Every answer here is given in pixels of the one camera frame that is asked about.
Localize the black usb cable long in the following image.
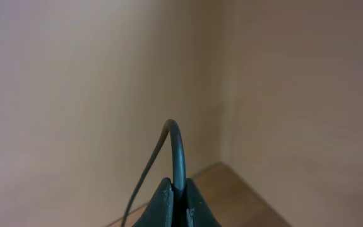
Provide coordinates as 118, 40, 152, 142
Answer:
121, 119, 187, 227

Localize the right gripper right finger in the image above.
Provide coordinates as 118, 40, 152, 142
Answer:
186, 178, 221, 227

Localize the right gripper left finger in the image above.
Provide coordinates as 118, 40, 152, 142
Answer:
133, 178, 173, 227

